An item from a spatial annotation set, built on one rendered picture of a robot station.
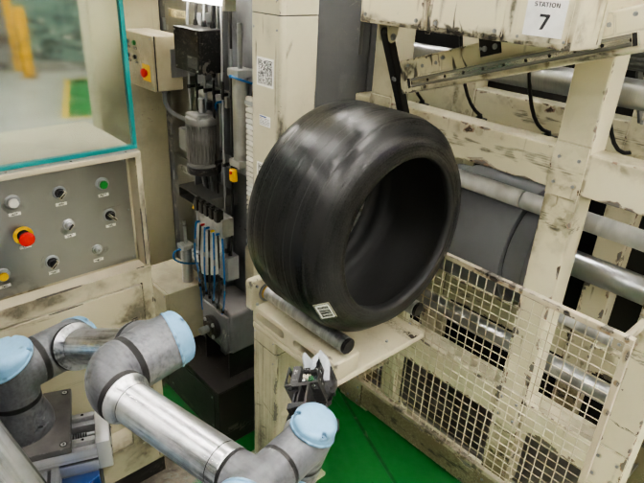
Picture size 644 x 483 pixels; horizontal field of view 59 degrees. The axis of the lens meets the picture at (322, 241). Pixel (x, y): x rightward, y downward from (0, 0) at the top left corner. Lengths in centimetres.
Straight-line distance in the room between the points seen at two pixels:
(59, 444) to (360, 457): 128
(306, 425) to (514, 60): 101
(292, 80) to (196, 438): 96
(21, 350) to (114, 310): 46
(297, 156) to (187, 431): 65
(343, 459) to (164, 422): 151
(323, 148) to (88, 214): 79
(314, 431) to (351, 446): 156
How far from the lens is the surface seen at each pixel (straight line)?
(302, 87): 158
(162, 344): 116
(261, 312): 168
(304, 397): 114
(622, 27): 143
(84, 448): 163
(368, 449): 248
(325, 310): 135
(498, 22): 140
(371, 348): 165
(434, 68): 168
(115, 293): 186
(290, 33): 153
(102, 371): 111
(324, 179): 123
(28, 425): 157
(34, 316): 180
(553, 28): 134
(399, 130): 133
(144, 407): 103
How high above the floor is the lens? 178
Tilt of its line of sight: 26 degrees down
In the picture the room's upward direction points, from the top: 3 degrees clockwise
